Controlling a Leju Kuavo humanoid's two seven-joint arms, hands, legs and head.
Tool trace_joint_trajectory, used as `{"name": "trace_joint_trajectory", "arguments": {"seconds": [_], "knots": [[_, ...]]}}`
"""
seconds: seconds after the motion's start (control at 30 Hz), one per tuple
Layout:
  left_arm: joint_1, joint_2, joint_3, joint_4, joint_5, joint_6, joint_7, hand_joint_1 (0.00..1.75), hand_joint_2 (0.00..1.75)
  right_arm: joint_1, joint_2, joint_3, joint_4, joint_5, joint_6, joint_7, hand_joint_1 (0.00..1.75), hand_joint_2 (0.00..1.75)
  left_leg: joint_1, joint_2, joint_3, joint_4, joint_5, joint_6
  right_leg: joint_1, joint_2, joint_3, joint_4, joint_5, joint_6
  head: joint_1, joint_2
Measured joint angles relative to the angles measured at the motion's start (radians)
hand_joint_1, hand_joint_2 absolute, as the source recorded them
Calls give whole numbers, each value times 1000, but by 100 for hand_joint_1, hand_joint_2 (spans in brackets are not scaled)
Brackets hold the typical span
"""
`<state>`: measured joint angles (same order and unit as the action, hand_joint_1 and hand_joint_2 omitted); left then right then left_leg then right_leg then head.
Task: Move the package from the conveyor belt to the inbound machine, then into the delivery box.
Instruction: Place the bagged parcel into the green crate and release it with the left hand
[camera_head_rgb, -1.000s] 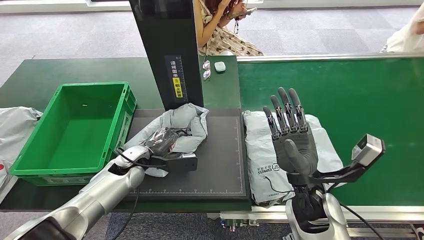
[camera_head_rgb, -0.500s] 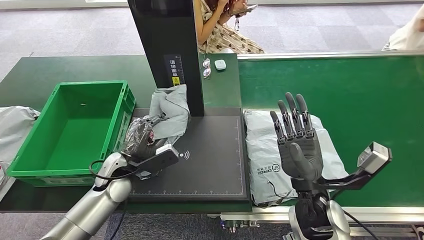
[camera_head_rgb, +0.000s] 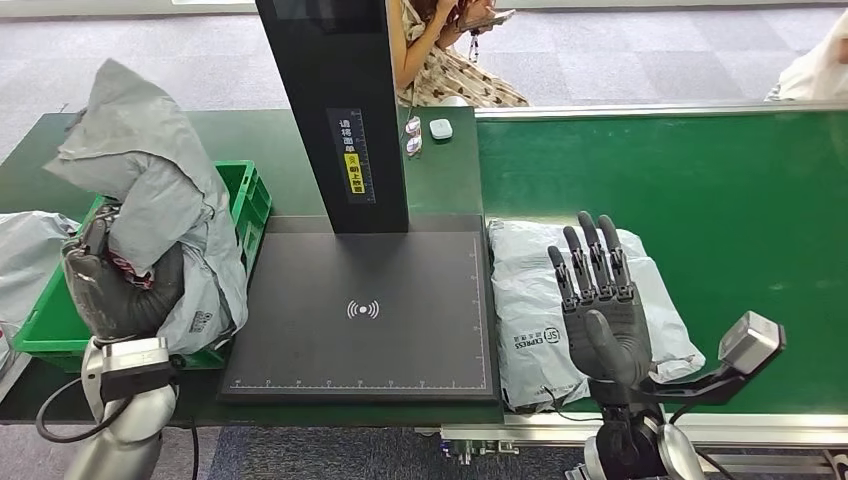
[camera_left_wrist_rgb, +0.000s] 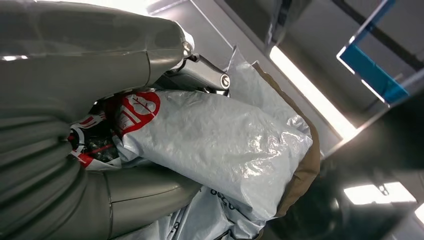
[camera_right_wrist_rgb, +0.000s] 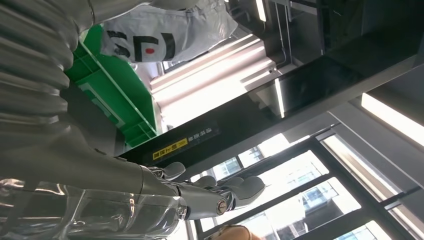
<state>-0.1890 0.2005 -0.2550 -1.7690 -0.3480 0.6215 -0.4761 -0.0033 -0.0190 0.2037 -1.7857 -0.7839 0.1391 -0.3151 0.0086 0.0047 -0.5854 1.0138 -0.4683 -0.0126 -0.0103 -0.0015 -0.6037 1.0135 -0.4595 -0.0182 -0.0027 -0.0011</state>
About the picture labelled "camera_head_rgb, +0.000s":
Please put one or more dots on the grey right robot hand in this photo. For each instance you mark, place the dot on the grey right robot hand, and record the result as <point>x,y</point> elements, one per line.
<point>609,338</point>

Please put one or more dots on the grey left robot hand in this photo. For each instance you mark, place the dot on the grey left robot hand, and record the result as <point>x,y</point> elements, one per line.
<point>119,305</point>

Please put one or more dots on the grey package with red print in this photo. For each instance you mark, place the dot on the grey package with red print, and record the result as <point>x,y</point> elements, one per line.
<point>152,172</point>

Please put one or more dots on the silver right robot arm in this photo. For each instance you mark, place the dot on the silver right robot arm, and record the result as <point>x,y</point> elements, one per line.
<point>629,437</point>

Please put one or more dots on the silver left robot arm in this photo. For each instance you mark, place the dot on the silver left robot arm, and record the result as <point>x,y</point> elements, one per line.
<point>126,430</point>

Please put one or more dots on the large grey express package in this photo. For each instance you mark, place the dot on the large grey express package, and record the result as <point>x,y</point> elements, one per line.
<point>530,298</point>

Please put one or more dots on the crumpled grey plastic package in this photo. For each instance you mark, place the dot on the crumpled grey plastic package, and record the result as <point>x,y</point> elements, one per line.
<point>26,258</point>

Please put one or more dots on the green conveyor belt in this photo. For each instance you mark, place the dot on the green conveyor belt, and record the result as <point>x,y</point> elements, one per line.
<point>696,185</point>

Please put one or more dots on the black inbound scanner machine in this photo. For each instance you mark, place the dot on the black inbound scanner machine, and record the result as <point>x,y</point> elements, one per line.
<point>391,331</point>

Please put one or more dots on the green plastic crate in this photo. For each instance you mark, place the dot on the green plastic crate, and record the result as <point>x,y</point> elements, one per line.
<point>255,192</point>

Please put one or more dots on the small white earbud case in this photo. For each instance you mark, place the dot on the small white earbud case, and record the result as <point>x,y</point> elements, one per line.
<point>440,129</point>

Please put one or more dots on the black label with yellow sticker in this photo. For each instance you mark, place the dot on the black label with yellow sticker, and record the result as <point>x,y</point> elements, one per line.
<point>352,159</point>

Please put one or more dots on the folded eyeglasses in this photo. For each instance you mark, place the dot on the folded eyeglasses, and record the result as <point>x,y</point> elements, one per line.
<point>413,140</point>

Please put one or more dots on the person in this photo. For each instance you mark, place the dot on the person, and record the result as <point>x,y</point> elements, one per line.
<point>450,73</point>

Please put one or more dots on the person's phone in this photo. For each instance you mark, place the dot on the person's phone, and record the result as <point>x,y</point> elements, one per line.
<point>487,20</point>

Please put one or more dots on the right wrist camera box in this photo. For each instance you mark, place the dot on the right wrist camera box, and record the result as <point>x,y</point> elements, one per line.
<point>748,344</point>

